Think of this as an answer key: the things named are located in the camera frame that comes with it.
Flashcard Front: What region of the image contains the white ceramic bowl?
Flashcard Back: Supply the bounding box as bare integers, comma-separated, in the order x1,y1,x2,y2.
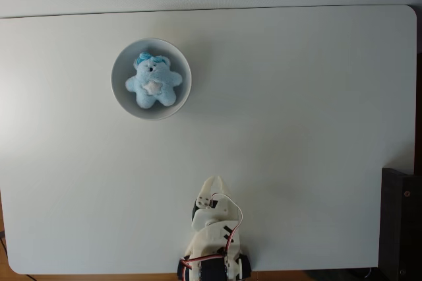
110,37,193,121

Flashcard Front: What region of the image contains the skyblue plush bear doll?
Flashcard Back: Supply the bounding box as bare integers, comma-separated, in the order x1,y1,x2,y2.
124,51,184,109

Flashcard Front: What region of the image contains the thin black cable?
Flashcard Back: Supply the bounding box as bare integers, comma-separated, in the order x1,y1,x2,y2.
0,228,9,259

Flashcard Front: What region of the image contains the dark wooden furniture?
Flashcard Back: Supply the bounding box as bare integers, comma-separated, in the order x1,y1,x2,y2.
378,168,422,281

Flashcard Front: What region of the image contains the red white black servo cable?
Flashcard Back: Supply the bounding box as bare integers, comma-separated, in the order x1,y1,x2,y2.
210,193,245,255
179,253,229,267

